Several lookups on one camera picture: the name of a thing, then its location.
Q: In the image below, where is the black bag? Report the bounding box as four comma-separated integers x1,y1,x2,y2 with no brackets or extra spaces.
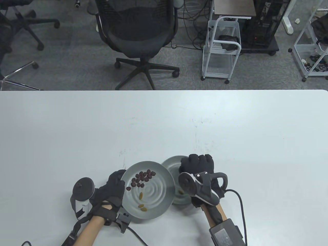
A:
311,17,328,46
218,35,239,51

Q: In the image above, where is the white wire cart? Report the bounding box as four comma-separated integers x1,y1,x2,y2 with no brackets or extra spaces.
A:
288,0,328,82

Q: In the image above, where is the white rolling cart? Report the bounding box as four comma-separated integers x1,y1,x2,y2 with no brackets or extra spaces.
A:
201,16,242,84

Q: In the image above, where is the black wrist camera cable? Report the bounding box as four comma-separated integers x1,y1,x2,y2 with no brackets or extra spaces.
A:
127,227,148,246

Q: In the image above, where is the black left forearm sensor box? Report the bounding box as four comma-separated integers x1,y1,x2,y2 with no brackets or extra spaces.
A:
61,229,78,246

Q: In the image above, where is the white desk leg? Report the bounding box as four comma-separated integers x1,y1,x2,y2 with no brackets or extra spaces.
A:
281,0,298,35

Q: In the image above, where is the black swivel chair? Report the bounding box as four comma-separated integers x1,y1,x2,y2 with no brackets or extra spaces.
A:
0,0,60,52

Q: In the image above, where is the group of golden raisins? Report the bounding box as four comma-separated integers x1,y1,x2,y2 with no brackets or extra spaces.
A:
138,193,148,212

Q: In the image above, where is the person's right hand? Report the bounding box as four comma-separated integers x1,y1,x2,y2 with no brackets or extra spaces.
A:
179,154,214,174

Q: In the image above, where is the pile of dark red raisins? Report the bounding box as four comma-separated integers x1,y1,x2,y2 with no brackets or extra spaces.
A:
126,169,156,191

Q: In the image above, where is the grey left hand tracker controller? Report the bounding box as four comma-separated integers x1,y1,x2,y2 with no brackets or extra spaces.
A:
70,177,96,220

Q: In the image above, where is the black mesh office chair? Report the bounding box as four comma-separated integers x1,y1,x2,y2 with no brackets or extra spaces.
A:
87,0,180,90

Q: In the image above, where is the black right hand cable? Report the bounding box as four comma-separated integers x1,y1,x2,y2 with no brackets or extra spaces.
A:
225,189,248,246

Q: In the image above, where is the bundle of black floor cables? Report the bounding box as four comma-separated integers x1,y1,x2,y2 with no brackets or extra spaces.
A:
177,0,214,50

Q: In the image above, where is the brown wooden board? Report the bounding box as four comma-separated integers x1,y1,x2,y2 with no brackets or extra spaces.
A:
214,0,257,19

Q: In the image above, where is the chrome chair base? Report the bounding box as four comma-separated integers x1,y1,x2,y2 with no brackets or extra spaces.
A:
0,61,43,91

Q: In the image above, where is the grey plate with dark raisins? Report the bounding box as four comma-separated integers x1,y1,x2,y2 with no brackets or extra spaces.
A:
120,161,176,221

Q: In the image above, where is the person's left forearm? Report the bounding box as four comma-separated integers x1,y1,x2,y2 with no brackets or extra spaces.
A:
76,215,105,246

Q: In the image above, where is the black equipment rack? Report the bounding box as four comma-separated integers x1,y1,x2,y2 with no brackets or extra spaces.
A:
240,0,280,56

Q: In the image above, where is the pile of small dark parts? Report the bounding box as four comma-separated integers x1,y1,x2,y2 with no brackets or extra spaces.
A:
304,54,328,73

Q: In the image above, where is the person's left hand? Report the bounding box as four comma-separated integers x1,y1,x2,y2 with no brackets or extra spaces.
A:
90,170,127,221

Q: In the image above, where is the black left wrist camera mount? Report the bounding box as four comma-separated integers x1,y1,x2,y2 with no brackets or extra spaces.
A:
104,212,131,233

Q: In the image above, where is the black right forearm sensor box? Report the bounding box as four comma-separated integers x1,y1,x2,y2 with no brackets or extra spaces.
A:
209,218,245,246

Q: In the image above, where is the person's right forearm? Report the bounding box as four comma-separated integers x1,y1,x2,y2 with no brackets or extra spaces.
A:
201,202,228,227

